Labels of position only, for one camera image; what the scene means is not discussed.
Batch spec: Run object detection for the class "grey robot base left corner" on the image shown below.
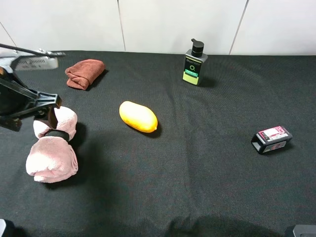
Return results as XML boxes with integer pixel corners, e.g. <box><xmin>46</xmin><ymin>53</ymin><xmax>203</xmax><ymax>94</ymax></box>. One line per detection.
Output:
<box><xmin>0</xmin><ymin>219</ymin><xmax>15</xmax><ymax>237</ymax></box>

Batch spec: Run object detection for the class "black cable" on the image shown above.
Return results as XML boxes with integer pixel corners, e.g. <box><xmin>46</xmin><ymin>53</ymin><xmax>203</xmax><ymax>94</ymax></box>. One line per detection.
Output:
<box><xmin>0</xmin><ymin>42</ymin><xmax>67</xmax><ymax>57</ymax></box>

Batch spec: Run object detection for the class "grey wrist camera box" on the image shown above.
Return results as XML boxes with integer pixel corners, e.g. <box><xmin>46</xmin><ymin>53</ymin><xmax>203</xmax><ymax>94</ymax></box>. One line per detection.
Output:
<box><xmin>12</xmin><ymin>49</ymin><xmax>59</xmax><ymax>71</ymax></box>

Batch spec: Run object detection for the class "black pink small box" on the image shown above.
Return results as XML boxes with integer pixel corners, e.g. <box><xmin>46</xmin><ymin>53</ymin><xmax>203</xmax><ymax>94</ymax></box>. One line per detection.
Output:
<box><xmin>251</xmin><ymin>125</ymin><xmax>293</xmax><ymax>154</ymax></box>

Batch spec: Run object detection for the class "grey robot base right corner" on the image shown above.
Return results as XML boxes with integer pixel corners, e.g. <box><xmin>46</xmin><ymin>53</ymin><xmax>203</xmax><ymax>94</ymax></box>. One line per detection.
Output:
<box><xmin>284</xmin><ymin>225</ymin><xmax>316</xmax><ymax>237</ymax></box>

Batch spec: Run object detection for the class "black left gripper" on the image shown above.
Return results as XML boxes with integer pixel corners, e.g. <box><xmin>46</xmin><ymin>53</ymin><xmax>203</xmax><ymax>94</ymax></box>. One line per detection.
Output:
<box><xmin>0</xmin><ymin>67</ymin><xmax>61</xmax><ymax>132</ymax></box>

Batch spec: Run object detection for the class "pink towel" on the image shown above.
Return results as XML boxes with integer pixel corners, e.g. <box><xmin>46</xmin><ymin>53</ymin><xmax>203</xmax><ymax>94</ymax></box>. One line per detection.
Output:
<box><xmin>26</xmin><ymin>106</ymin><xmax>79</xmax><ymax>183</ymax></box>

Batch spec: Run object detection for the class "grey green pump bottle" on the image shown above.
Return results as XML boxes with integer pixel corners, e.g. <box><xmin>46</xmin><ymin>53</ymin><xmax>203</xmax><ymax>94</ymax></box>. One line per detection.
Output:
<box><xmin>182</xmin><ymin>39</ymin><xmax>208</xmax><ymax>86</ymax></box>

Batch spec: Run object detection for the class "black tablecloth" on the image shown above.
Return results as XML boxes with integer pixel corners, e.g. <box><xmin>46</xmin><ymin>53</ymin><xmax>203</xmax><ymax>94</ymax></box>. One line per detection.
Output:
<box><xmin>0</xmin><ymin>51</ymin><xmax>316</xmax><ymax>237</ymax></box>

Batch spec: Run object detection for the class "yellow mango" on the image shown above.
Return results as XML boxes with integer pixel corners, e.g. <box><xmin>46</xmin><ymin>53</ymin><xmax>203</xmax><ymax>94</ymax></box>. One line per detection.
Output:
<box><xmin>119</xmin><ymin>101</ymin><xmax>158</xmax><ymax>133</ymax></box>

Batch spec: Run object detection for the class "brown folded towel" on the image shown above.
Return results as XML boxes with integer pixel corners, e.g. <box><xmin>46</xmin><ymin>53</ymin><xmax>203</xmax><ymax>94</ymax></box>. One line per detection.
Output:
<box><xmin>65</xmin><ymin>59</ymin><xmax>106</xmax><ymax>90</ymax></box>

